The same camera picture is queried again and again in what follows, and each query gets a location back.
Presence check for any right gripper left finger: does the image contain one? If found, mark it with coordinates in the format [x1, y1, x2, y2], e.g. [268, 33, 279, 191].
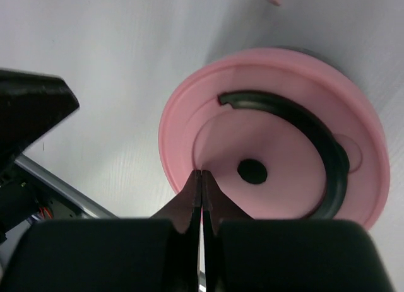
[1, 170, 201, 291]

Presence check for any aluminium mounting rail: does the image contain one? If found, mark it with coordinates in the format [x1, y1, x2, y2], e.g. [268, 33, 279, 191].
[15, 155, 117, 218]

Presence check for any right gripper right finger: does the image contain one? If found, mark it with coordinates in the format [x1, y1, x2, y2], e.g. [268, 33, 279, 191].
[201, 171, 393, 291]

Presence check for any pink round lid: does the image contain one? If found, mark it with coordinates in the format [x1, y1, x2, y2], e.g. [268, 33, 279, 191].
[158, 48, 390, 228]

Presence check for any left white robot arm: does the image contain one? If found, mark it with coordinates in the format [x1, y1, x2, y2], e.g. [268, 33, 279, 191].
[1, 69, 80, 242]

